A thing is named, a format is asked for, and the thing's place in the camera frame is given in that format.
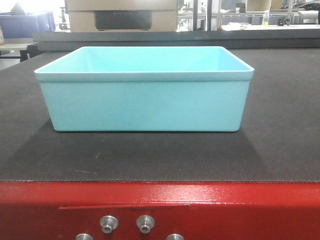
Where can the silver bolt lower left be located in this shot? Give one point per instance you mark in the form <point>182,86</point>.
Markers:
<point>84,236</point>

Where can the light blue plastic bin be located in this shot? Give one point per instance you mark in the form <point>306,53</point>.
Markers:
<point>146,88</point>

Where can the dark conveyor belt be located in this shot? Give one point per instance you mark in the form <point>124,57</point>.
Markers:
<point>279,138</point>

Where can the red conveyor frame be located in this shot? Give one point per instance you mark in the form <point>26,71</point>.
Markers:
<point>197,211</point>

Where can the silver bolt lower right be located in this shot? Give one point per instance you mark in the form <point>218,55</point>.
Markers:
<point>174,236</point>

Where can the grey conveyor end plate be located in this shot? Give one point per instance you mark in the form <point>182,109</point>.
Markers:
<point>288,38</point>

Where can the blue partition screen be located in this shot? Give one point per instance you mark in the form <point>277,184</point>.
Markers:
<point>23,26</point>

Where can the beige machine with black panel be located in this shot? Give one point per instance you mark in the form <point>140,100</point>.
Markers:
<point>88,16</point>

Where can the yellow green bottle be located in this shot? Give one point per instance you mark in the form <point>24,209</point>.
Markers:
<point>265,18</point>

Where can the silver bolt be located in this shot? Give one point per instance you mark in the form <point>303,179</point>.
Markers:
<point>108,224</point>
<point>174,236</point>
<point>145,223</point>
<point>84,236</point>

